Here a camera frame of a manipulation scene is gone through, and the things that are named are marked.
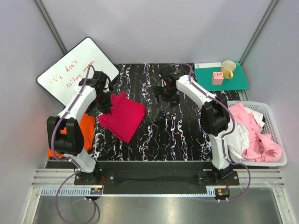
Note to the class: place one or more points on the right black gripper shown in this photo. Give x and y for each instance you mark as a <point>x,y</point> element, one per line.
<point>174,101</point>

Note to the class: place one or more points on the white plastic laundry basket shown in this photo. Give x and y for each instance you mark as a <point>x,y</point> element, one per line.
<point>270,127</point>

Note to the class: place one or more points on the aluminium rail frame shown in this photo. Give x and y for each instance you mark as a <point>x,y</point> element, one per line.
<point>260,198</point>

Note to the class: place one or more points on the white t shirt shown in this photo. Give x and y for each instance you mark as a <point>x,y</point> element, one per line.
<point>238,141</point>

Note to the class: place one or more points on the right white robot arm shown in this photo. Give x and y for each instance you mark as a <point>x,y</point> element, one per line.
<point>214,118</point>

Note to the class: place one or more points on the magenta t shirt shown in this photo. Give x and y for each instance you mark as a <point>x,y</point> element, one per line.
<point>124,118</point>

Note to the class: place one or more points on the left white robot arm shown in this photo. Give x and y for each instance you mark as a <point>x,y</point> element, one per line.
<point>64,133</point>

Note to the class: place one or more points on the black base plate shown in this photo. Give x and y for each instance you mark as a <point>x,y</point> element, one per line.
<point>198,172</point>

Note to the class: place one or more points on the white board with red writing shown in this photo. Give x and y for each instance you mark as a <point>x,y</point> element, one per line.
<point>61,79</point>

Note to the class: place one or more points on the yellow mug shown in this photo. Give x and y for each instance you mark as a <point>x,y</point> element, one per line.
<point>228,68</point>

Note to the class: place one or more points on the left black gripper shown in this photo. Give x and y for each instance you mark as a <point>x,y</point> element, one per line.
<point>106,108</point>

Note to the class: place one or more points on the pink t shirt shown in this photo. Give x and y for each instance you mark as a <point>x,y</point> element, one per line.
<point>261,147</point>

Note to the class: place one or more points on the pink cube block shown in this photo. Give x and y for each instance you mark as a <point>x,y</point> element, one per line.
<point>217,78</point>

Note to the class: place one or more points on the orange folded t shirt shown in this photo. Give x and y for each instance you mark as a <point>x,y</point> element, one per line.
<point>87,125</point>

